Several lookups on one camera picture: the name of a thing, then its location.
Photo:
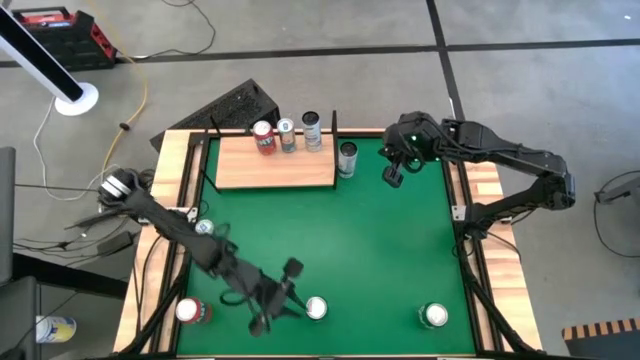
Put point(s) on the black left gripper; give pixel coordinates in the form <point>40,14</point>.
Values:
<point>257,292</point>

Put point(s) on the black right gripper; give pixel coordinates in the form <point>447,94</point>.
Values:
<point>410,135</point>

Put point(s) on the green Sprite can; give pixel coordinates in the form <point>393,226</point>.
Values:
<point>316,307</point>
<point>434,315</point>

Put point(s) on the blue silver Red Bull can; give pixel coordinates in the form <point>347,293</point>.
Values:
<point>286,135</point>
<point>204,227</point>

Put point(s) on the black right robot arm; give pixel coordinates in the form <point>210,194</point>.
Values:
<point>520,160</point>

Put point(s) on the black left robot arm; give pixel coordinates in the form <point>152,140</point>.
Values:
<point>165,220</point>

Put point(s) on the green table mat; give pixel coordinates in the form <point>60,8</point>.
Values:
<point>350,240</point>

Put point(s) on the black power adapter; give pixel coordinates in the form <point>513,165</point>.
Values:
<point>116,243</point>

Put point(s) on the black computer case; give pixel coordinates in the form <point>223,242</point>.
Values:
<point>225,107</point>

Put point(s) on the white wipes canister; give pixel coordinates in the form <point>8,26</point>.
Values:
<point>55,329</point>

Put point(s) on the black yellow striped block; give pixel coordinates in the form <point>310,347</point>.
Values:
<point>605,345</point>

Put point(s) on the white floor stand pole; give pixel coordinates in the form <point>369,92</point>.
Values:
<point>75,102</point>

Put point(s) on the dark furniture panel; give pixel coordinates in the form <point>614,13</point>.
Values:
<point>6,215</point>

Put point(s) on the red and black toolbox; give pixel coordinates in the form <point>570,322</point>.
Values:
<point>65,42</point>

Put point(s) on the silver metal bracket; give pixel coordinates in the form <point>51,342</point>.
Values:
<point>459,213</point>

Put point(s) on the wooden shelf with black frame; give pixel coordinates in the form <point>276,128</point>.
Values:
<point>250,170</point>

